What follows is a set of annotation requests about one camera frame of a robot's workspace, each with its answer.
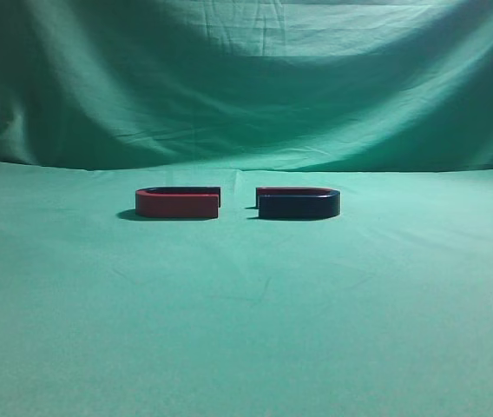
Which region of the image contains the blue-fronted horseshoe magnet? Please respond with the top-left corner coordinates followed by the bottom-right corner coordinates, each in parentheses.
top-left (256, 187), bottom-right (341, 220)

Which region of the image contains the green cloth backdrop and cover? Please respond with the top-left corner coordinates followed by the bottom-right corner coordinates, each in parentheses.
top-left (0, 1), bottom-right (493, 416)

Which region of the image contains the left red-fronted horseshoe magnet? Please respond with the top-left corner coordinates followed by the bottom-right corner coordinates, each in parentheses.
top-left (135, 186), bottom-right (221, 219)

